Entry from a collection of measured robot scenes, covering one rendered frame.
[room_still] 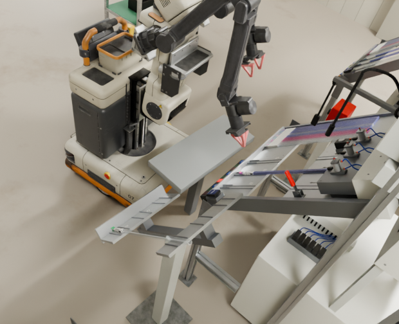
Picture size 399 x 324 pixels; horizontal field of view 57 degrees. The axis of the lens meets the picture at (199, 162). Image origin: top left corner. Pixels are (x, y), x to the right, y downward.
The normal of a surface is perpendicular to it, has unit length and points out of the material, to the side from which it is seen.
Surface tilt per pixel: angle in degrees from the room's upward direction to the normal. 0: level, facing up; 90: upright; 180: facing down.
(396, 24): 90
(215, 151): 0
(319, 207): 90
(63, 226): 0
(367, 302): 0
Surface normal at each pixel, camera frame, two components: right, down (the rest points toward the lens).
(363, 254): 0.15, -0.66
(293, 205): -0.63, 0.50
